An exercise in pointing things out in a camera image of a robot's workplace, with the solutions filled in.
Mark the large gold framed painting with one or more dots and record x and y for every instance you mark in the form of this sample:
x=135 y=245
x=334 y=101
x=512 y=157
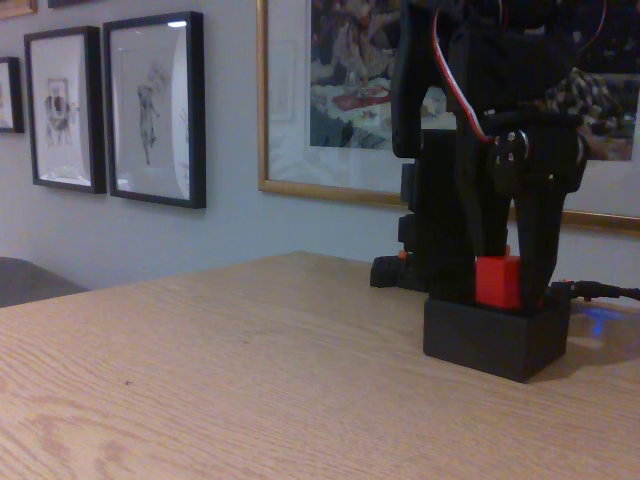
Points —
x=290 y=125

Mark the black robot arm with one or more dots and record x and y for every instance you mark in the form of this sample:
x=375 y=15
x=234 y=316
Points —
x=435 y=200

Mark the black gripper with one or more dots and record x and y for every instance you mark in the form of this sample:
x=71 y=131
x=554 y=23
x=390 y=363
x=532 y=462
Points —
x=542 y=150

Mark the grey sofa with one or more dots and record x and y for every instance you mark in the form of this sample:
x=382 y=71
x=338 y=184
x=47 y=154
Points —
x=30 y=285

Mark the large black framed drawing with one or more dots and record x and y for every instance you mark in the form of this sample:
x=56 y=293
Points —
x=155 y=110

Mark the red cube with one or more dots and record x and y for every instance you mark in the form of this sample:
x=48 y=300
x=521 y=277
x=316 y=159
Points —
x=497 y=282

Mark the medium black framed drawing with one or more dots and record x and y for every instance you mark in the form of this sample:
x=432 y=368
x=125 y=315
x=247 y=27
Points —
x=62 y=110

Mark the gold picture frame corner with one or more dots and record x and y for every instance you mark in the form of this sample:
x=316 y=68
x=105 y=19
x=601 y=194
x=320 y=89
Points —
x=17 y=7

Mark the black box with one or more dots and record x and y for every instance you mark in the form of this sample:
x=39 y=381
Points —
x=480 y=340

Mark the small black framed picture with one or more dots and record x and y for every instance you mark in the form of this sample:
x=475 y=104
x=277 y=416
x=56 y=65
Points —
x=10 y=95

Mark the black picture frame edge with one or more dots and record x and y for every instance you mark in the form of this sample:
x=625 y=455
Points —
x=70 y=2

